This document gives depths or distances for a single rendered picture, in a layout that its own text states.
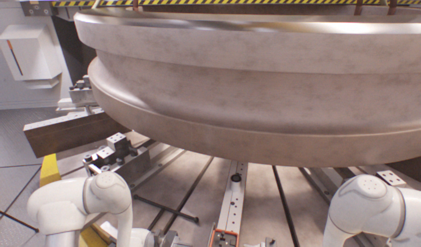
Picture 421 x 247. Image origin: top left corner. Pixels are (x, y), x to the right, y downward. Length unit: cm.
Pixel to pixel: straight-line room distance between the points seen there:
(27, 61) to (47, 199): 391
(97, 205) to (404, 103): 191
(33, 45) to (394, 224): 459
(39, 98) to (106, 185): 464
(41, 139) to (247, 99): 234
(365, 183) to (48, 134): 288
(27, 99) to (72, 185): 467
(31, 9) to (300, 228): 463
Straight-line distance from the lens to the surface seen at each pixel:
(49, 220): 93
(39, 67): 465
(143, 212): 207
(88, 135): 304
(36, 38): 452
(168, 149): 244
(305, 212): 213
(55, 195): 93
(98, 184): 85
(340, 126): 166
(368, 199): 67
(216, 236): 129
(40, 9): 458
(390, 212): 71
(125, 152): 209
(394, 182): 190
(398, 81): 184
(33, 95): 542
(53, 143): 306
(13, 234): 289
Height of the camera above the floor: 189
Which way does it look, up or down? 29 degrees down
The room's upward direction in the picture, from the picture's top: straight up
